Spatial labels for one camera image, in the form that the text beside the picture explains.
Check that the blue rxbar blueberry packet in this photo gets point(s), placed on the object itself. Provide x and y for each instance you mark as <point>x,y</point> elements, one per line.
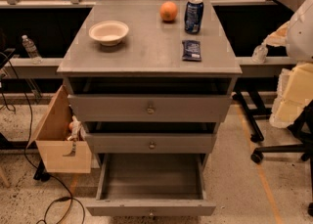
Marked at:
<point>191,50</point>

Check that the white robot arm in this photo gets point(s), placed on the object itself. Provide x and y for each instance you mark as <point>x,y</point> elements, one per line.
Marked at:
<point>299,40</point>

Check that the grey wooden drawer cabinet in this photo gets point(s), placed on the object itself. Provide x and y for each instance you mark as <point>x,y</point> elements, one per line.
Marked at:
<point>148,61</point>

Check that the grey middle drawer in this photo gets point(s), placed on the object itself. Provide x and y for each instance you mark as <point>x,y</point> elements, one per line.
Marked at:
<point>157,143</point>

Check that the grey top drawer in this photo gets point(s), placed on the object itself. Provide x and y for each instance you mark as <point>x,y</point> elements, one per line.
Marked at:
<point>146,108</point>

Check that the grey open bottom drawer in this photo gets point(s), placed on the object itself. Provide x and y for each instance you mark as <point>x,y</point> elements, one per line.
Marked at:
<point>151,185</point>

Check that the items inside cardboard box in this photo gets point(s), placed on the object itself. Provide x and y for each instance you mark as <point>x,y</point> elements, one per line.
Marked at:
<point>76,132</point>

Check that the orange fruit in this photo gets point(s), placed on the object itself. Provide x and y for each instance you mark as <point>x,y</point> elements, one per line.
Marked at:
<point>168,11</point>

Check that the blue soda can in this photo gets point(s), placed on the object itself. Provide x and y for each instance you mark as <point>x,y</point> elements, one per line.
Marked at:
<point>193,16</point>

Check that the cardboard box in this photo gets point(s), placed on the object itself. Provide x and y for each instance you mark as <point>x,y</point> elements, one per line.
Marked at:
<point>59,154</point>

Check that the clear plastic water bottle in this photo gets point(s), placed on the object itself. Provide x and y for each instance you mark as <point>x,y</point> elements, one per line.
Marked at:
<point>31,50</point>

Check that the black office chair base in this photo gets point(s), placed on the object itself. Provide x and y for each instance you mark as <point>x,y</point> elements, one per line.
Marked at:
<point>296,138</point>

